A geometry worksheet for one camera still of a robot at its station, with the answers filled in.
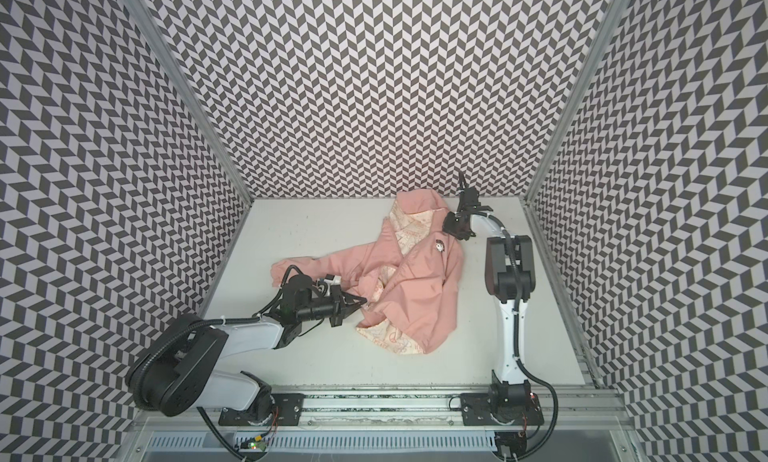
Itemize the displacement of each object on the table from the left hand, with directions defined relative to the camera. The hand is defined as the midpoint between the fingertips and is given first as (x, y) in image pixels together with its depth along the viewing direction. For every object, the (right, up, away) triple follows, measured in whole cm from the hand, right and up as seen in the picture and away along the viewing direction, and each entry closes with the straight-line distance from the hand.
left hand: (365, 300), depth 80 cm
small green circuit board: (-23, -29, -13) cm, 39 cm away
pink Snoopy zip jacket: (+12, +5, +14) cm, 19 cm away
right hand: (+28, +20, +28) cm, 45 cm away
